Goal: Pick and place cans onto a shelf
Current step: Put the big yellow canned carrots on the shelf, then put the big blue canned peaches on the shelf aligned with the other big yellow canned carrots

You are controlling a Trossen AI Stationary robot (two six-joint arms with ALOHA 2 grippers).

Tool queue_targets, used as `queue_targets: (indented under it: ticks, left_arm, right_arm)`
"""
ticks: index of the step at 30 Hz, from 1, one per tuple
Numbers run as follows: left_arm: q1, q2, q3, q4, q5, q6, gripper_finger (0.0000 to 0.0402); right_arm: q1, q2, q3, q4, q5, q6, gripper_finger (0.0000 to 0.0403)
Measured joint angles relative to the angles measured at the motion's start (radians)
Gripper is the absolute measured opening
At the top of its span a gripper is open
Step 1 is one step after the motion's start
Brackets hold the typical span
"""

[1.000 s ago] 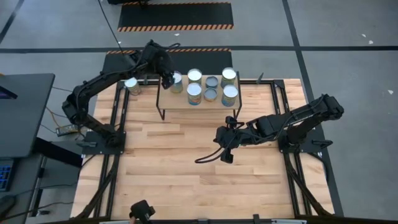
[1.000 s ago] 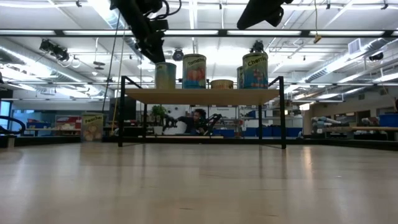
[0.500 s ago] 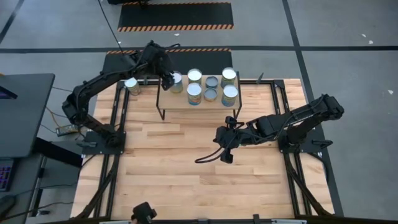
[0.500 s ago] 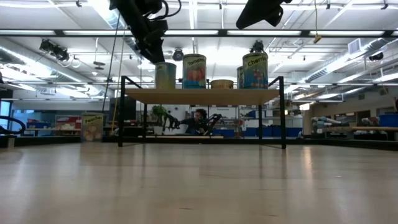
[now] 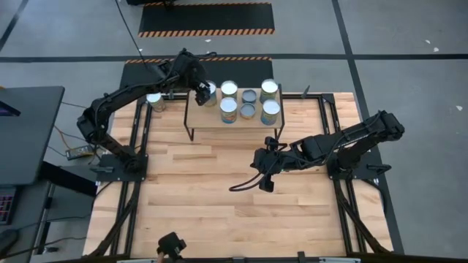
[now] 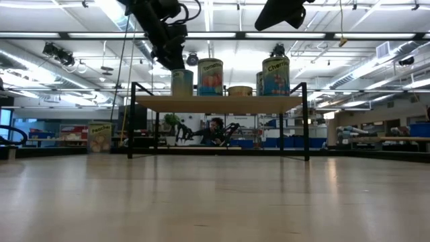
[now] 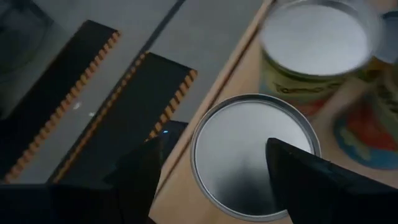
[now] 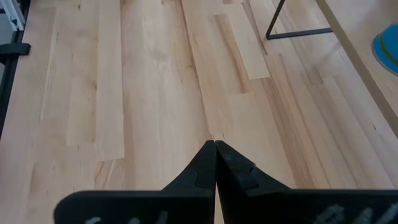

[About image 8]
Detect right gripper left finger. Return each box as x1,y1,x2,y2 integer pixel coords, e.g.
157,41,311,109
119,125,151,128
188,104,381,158
53,139,217,224

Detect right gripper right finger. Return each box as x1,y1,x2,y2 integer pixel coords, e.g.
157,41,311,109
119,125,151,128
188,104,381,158
216,141,398,224

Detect tall cherries label can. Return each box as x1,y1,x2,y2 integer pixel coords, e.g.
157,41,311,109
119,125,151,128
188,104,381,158
371,21,398,77

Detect wooden shelf black metal frame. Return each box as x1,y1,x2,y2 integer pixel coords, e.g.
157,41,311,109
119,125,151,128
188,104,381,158
266,0,398,139

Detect black aluminium rig frame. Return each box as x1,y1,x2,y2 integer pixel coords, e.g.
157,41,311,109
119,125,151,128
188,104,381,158
0,0,32,139

